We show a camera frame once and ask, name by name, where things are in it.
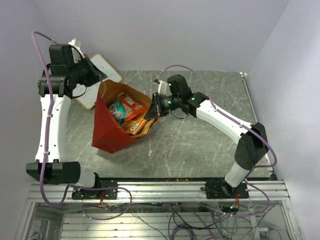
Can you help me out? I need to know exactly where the orange chip bag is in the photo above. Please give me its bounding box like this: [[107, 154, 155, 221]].
[[121, 118, 156, 139]]

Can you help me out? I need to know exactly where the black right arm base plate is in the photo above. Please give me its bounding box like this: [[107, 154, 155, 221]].
[[200, 178, 249, 199]]

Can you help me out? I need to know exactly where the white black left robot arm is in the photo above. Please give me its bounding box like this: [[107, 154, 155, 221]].
[[26, 43, 107, 199]]

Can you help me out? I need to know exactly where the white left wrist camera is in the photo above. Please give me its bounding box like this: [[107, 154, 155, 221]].
[[68, 38, 85, 63]]

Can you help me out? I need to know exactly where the teal candy snack pack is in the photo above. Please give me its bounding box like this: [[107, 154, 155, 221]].
[[108, 99, 126, 124]]

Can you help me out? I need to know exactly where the orange cracker snack pack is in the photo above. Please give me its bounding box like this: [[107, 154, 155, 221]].
[[119, 94, 146, 122]]

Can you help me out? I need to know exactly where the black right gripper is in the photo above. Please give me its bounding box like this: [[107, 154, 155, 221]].
[[144, 92, 181, 120]]

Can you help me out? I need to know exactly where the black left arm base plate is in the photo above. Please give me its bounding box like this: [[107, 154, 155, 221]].
[[71, 179, 118, 200]]

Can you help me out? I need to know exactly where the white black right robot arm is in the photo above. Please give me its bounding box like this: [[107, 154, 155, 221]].
[[144, 74, 269, 198]]

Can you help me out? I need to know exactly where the red paper bag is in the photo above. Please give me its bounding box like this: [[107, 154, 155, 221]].
[[92, 80, 152, 154]]

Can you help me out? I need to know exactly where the aluminium rail frame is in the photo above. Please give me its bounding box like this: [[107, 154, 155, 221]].
[[16, 178, 302, 240]]

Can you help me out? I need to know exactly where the small whiteboard yellow frame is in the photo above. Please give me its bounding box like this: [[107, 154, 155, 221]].
[[74, 53, 123, 110]]

